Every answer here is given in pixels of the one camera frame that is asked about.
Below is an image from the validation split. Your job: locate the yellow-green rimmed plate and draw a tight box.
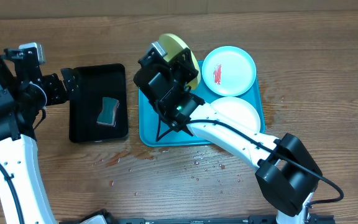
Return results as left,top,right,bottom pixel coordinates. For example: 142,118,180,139
158,34,201,90

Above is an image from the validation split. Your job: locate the green and brown sponge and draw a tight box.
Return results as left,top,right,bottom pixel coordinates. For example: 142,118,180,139
96,97,119,127

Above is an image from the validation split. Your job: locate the white plate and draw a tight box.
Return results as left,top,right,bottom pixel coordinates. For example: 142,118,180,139
211,97,261,132

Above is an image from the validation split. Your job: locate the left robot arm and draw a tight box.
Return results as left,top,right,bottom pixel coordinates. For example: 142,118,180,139
0,42,78,223

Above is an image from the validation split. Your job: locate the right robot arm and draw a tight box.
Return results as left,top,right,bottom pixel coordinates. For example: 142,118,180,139
134,47,322,223

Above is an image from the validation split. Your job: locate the black plastic tray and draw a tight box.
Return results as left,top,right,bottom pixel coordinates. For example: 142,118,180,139
69,63,129,143

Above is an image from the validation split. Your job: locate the teal plastic serving tray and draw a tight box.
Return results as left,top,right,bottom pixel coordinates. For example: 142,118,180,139
137,60,266,147

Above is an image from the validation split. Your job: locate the light blue rimmed plate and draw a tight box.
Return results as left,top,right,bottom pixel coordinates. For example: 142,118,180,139
201,46,257,96

